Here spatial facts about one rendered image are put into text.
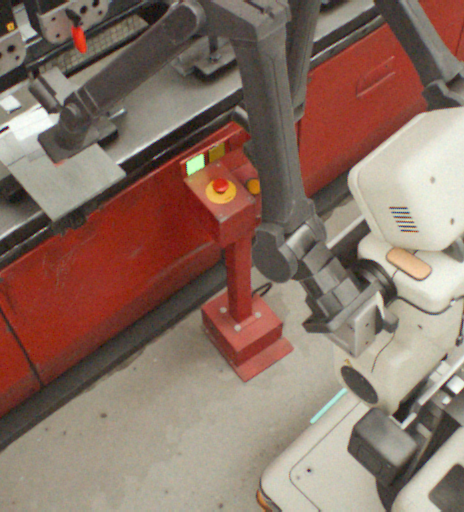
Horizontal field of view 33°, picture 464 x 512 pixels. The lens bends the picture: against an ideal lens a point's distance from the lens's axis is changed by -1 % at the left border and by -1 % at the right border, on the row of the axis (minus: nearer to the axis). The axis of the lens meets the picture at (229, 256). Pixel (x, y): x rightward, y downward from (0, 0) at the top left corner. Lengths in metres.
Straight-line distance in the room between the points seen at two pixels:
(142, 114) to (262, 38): 0.93
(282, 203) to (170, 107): 0.83
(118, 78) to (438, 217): 0.53
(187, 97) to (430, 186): 0.93
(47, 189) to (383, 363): 0.76
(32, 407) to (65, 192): 1.00
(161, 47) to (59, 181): 0.58
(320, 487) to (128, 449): 0.64
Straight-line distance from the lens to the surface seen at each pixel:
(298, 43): 1.54
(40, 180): 1.66
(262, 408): 2.42
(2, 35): 1.59
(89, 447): 2.43
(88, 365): 2.48
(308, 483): 2.05
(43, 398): 2.46
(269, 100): 1.05
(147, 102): 1.93
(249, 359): 2.47
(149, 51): 1.17
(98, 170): 1.64
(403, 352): 1.51
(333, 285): 1.18
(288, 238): 1.17
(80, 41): 1.64
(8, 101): 1.83
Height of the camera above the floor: 2.24
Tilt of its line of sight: 57 degrees down
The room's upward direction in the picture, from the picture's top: 3 degrees counter-clockwise
